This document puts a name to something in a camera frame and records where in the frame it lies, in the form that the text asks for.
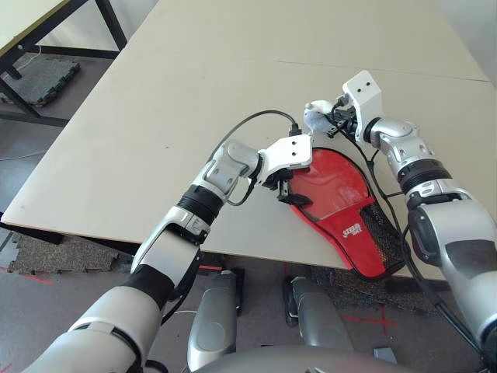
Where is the dark grey foam floor mat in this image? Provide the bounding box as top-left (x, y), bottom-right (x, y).
top-left (5, 56), bottom-right (82, 108)

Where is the grey robot left leg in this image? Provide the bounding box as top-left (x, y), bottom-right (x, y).
top-left (187, 270), bottom-right (245, 368)

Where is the red black paddle case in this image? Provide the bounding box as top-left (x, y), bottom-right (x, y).
top-left (289, 146), bottom-right (407, 280)

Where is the grey robot torso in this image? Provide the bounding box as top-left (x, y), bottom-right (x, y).
top-left (193, 343), bottom-right (408, 373)

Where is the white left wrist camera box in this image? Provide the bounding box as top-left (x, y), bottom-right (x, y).
top-left (258, 134), bottom-right (314, 184)

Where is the grey robot right leg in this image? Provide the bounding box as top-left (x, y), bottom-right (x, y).
top-left (283, 275), bottom-right (354, 349)

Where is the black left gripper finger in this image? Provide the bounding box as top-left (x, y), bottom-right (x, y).
top-left (285, 193), bottom-right (314, 207)

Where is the dark speckled floor mat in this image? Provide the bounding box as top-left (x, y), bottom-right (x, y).
top-left (310, 266), bottom-right (447, 315)

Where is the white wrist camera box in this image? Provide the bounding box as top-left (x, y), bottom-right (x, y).
top-left (258, 134), bottom-right (314, 184)
top-left (341, 70), bottom-right (386, 143)

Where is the small grey floor box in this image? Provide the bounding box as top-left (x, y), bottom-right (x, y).
top-left (373, 347), bottom-right (398, 364)

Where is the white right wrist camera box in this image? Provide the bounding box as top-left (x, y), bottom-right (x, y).
top-left (341, 70), bottom-right (386, 143)

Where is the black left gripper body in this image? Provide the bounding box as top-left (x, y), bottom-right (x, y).
top-left (260, 168), bottom-right (294, 204)

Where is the brown speckled floor mat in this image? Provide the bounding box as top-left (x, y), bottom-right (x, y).
top-left (7, 232), bottom-right (133, 275)

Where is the grey robot leg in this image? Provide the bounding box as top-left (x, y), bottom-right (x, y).
top-left (187, 270), bottom-right (245, 368)
top-left (283, 275), bottom-right (354, 349)

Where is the beige side table black frame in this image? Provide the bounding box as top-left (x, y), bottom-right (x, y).
top-left (0, 0), bottom-right (129, 127)

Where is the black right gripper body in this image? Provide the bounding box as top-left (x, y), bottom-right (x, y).
top-left (332, 103), bottom-right (358, 138)

